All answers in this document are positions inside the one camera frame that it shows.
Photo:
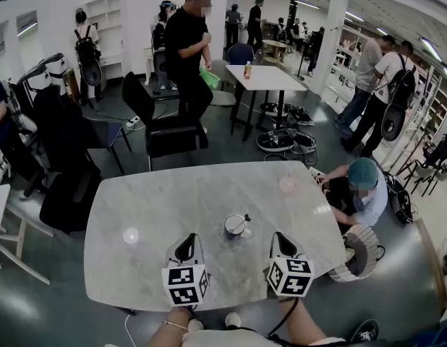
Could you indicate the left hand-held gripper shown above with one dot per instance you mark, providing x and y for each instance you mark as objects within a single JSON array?
[{"x": 183, "y": 282}]

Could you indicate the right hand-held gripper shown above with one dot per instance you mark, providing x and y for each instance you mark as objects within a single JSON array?
[{"x": 290, "y": 277}]

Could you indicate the blue white mug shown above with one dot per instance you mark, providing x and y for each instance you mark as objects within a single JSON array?
[{"x": 230, "y": 235}]

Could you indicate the small metal spoon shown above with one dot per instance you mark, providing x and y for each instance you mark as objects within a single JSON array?
[{"x": 241, "y": 223}]

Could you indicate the person's left forearm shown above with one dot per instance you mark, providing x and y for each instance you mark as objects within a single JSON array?
[{"x": 165, "y": 334}]

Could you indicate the person's right forearm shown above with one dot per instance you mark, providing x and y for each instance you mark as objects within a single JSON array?
[{"x": 306, "y": 320}]

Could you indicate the person's white left shoe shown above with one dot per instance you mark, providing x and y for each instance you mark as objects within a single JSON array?
[{"x": 195, "y": 324}]

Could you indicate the person's white shoe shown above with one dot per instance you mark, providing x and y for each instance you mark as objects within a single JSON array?
[
  {"x": 233, "y": 319},
  {"x": 195, "y": 324}
]

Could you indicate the person's white right shoe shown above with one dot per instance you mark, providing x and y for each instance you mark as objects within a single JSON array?
[{"x": 233, "y": 319}]

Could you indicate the woven basket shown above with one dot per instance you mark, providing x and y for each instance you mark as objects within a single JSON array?
[{"x": 370, "y": 231}]

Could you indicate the person's light shirt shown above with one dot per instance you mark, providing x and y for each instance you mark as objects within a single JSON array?
[{"x": 238, "y": 340}]

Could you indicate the teal hair net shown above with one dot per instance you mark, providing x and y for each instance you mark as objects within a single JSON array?
[{"x": 362, "y": 172}]

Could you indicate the black mesh armchair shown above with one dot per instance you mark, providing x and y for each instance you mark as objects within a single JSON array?
[{"x": 173, "y": 139}]

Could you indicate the black high-back office chair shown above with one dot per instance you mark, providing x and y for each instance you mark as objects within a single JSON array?
[{"x": 68, "y": 193}]

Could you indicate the white power strip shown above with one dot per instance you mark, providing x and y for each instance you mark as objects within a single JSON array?
[{"x": 133, "y": 122}]

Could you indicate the blue seat chair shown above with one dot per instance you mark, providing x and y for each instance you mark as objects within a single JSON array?
[{"x": 109, "y": 134}]

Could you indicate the grey armchair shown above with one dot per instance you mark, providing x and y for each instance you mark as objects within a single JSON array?
[{"x": 223, "y": 98}]

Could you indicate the grey chair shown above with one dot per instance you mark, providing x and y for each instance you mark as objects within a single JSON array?
[{"x": 429, "y": 174}]

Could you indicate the white square table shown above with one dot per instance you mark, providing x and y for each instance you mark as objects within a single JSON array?
[{"x": 267, "y": 78}]

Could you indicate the green plastic bag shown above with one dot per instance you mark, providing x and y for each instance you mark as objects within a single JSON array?
[{"x": 209, "y": 80}]

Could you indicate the orange drink bottle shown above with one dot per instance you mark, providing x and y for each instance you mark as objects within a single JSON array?
[{"x": 248, "y": 71}]

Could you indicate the blue printed box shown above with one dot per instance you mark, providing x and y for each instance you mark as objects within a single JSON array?
[{"x": 440, "y": 338}]

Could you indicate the black stand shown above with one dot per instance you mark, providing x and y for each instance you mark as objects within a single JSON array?
[{"x": 300, "y": 63}]

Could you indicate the white console desk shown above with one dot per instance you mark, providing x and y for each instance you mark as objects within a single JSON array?
[{"x": 148, "y": 63}]

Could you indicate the dark blue chair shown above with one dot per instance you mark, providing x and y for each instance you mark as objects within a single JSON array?
[{"x": 241, "y": 53}]

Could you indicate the brown wooden crate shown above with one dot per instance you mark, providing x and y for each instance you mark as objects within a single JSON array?
[{"x": 72, "y": 85}]

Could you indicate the round wooden table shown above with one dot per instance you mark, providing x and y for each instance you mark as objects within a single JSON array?
[{"x": 274, "y": 43}]

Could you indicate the white shelving rack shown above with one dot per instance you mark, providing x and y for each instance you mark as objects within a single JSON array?
[{"x": 348, "y": 49}]

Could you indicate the white black equipment pack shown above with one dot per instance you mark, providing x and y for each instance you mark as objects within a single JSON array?
[{"x": 51, "y": 69}]

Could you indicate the ceiling light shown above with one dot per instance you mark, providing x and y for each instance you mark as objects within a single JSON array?
[
  {"x": 381, "y": 31},
  {"x": 431, "y": 50},
  {"x": 306, "y": 4},
  {"x": 354, "y": 16}
]

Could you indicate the white wall shelf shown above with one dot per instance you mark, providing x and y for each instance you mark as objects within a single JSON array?
[{"x": 107, "y": 16}]

